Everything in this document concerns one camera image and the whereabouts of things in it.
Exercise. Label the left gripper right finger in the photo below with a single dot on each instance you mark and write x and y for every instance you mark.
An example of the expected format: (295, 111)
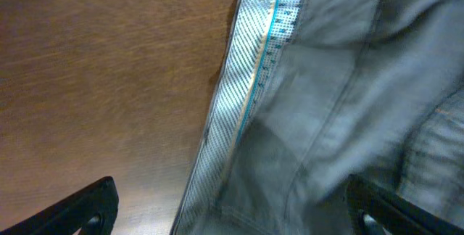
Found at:
(374, 210)

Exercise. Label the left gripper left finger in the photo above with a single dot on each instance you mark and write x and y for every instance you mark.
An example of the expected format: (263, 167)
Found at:
(89, 211)

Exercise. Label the grey shorts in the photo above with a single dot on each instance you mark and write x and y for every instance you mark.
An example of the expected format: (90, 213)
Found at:
(314, 91)

